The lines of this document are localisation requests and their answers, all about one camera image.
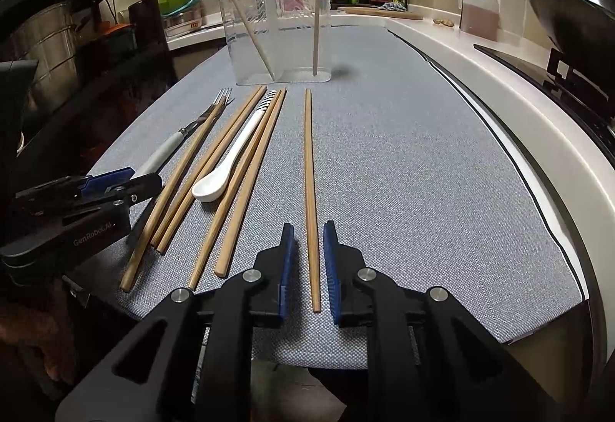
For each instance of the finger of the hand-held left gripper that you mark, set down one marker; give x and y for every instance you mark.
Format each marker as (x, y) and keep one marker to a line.
(139, 189)
(108, 179)

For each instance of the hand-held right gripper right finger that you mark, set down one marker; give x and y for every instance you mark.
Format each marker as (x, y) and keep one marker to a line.
(331, 268)

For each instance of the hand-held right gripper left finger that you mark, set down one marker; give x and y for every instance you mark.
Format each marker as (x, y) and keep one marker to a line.
(287, 258)

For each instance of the white striped ceramic spoon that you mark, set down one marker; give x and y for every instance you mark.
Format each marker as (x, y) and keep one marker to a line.
(209, 191)

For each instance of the clear plastic container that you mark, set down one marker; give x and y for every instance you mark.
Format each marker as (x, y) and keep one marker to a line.
(288, 42)

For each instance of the grey fabric mat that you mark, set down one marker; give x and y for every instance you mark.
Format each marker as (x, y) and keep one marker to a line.
(408, 186)

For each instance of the steel stock pot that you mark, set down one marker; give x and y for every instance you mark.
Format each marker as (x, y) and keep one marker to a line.
(43, 51)

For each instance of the orange lidded pot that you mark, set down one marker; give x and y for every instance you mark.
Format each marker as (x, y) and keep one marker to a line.
(114, 28)

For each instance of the steel tray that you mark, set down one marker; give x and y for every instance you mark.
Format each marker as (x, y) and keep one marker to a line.
(181, 24)

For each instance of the green plastic colander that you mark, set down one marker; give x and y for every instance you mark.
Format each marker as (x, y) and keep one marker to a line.
(178, 1)

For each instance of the flat wooden cutting board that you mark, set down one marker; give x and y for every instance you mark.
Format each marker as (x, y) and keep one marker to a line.
(374, 12)

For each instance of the patterned dish cloth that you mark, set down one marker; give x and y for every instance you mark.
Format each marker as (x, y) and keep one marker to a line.
(394, 7)

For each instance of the ginger root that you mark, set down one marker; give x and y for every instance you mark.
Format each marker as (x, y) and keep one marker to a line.
(442, 22)

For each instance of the black glass cooktop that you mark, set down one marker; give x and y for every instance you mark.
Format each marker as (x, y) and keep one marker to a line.
(523, 66)

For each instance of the plastic oil jug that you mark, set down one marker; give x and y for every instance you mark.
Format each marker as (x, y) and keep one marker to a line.
(480, 13)

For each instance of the black wok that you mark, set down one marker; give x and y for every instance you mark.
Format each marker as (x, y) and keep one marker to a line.
(567, 13)

